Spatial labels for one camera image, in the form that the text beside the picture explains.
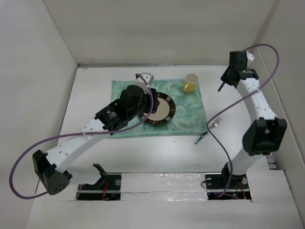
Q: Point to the green patterned cloth placemat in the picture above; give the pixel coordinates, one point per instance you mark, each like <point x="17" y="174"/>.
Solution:
<point x="189" y="118"/>

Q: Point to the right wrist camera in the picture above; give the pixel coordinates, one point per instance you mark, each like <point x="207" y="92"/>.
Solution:
<point x="250" y="57"/>

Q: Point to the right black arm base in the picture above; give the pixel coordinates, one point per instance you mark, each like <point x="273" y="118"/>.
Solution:
<point x="224" y="186"/>

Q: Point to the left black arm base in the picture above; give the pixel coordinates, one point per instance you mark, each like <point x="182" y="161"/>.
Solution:
<point x="110" y="190"/>

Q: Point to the yellow mug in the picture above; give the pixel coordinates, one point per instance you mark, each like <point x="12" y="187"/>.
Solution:
<point x="190" y="82"/>

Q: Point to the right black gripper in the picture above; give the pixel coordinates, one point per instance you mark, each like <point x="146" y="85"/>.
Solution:
<point x="224" y="77"/>

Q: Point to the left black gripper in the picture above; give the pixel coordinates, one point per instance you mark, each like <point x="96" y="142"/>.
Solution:
<point x="147" y="97"/>

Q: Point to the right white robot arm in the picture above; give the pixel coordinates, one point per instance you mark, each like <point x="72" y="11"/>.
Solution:
<point x="266" y="131"/>

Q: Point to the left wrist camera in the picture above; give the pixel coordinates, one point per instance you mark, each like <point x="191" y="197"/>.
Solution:
<point x="144" y="77"/>

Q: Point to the dark rimmed dinner plate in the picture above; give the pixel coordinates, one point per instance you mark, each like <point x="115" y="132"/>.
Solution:
<point x="164" y="113"/>

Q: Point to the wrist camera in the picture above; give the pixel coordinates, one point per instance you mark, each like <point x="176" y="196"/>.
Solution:
<point x="250" y="57"/>
<point x="144" y="77"/>

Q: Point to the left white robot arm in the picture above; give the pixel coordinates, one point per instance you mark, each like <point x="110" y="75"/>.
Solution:
<point x="51" y="166"/>

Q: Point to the silver fork green handle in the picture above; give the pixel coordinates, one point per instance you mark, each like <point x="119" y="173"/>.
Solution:
<point x="213" y="125"/>

